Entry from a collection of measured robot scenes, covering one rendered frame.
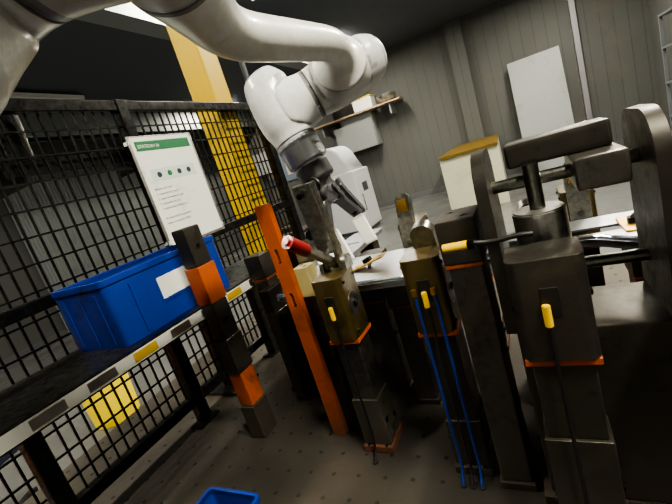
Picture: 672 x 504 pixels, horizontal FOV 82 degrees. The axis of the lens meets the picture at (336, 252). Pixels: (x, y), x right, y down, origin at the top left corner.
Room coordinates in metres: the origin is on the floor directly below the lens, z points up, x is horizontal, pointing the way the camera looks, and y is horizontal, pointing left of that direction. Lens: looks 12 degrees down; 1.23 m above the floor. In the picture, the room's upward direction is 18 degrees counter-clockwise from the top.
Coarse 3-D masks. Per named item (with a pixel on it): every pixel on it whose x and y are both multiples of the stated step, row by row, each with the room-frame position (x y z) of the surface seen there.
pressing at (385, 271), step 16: (576, 224) 0.67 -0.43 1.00; (592, 224) 0.64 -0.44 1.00; (608, 224) 0.62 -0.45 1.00; (512, 240) 0.69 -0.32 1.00; (592, 240) 0.58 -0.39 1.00; (608, 240) 0.55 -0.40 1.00; (624, 240) 0.53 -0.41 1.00; (384, 256) 0.86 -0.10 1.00; (400, 256) 0.82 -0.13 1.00; (320, 272) 0.90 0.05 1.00; (368, 272) 0.78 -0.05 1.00; (384, 272) 0.74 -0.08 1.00; (400, 272) 0.71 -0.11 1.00; (368, 288) 0.70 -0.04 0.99
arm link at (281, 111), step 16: (256, 80) 0.82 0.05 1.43; (272, 80) 0.82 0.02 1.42; (288, 80) 0.82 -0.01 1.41; (304, 80) 0.81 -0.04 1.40; (256, 96) 0.82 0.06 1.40; (272, 96) 0.81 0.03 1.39; (288, 96) 0.81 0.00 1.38; (304, 96) 0.81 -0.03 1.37; (256, 112) 0.83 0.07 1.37; (272, 112) 0.81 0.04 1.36; (288, 112) 0.80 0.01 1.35; (304, 112) 0.81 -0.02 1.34; (320, 112) 0.83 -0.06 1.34; (272, 128) 0.81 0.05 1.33; (288, 128) 0.81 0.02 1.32; (304, 128) 0.82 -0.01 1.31; (272, 144) 0.85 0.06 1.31
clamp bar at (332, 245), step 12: (312, 180) 0.66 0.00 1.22; (300, 192) 0.65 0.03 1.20; (312, 192) 0.65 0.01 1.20; (300, 204) 0.67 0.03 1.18; (312, 204) 0.66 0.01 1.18; (312, 216) 0.66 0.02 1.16; (324, 216) 0.66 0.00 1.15; (312, 228) 0.67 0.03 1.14; (324, 228) 0.66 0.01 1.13; (324, 240) 0.67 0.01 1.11; (336, 240) 0.68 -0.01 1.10; (324, 252) 0.68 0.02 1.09; (336, 252) 0.67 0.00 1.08; (324, 264) 0.68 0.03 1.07
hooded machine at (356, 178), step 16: (336, 160) 6.61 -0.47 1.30; (352, 160) 6.85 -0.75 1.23; (336, 176) 6.61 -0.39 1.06; (352, 176) 6.46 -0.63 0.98; (368, 176) 6.96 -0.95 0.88; (352, 192) 6.51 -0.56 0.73; (368, 192) 6.79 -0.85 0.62; (336, 208) 6.70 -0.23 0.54; (368, 208) 6.62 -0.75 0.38; (336, 224) 6.75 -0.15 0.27; (352, 224) 6.59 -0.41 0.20
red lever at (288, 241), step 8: (288, 240) 0.58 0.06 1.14; (296, 240) 0.58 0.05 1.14; (288, 248) 0.57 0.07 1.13; (296, 248) 0.58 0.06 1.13; (304, 248) 0.60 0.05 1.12; (312, 248) 0.62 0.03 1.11; (304, 256) 0.61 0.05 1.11; (312, 256) 0.62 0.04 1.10; (320, 256) 0.64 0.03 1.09; (328, 256) 0.66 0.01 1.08; (328, 264) 0.67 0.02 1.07; (336, 264) 0.68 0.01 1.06
